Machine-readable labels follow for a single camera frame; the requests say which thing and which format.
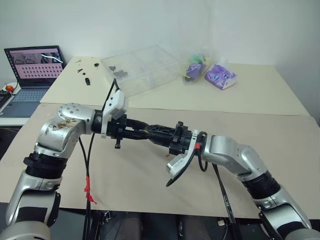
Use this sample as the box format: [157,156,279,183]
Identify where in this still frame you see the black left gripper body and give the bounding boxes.
[106,113,130,150]

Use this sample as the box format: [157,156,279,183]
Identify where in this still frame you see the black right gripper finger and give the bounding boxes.
[148,135,174,148]
[146,123,176,138]

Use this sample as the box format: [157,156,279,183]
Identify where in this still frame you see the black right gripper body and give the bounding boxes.
[168,120,194,156]

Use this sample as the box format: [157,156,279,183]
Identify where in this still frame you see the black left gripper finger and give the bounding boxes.
[123,129,151,142]
[126,118,149,131]

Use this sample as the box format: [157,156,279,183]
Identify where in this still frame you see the beige cardboard sheet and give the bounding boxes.
[0,103,320,219]
[39,55,311,117]

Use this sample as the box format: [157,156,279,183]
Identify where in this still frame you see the black parts inside clear box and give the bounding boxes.
[108,64,130,81]

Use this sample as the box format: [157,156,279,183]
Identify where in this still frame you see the clear plastic compartment box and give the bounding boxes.
[100,44,182,97]

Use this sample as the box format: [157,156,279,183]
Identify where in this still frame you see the clear bag with purple items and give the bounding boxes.
[180,47,214,86]

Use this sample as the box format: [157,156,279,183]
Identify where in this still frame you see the purple tissue pack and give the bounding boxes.
[204,56,239,92]

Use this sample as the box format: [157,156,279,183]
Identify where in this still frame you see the open laptop with pink screen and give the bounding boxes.
[3,45,66,104]

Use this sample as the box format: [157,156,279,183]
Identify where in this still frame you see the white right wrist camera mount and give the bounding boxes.
[166,129,201,180]

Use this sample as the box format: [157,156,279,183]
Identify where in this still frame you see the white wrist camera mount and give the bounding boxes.
[166,129,201,180]
[100,90,130,140]

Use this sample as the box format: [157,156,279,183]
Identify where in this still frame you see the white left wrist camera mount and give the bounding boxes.
[100,90,130,140]

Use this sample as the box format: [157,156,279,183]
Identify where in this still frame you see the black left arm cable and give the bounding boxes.
[77,77,121,240]

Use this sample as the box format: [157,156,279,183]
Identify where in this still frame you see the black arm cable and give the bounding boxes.
[77,77,121,240]
[165,132,238,240]

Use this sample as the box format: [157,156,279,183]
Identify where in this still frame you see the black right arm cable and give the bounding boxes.
[165,132,238,240]

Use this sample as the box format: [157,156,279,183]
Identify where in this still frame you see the red tape on cable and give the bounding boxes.
[84,175,98,205]

